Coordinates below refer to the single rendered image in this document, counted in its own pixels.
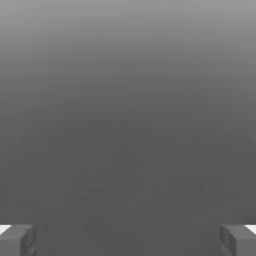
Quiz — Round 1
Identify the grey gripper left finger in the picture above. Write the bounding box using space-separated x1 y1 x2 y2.
0 223 38 256

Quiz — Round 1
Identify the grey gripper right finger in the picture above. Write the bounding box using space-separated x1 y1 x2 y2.
218 223 256 256

